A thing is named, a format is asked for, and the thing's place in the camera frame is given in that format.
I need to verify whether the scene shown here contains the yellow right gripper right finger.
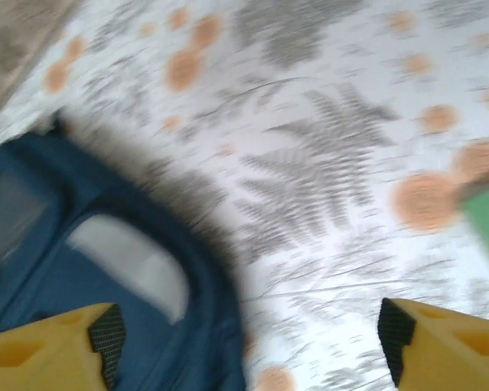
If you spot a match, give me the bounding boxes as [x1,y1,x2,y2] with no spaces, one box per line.
[377,297,489,391]

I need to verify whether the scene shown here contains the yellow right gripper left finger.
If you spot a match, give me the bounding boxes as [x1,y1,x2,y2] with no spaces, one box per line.
[0,302,127,391]

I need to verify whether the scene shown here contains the navy blue backpack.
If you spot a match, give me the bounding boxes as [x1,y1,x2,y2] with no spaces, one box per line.
[0,117,253,391]

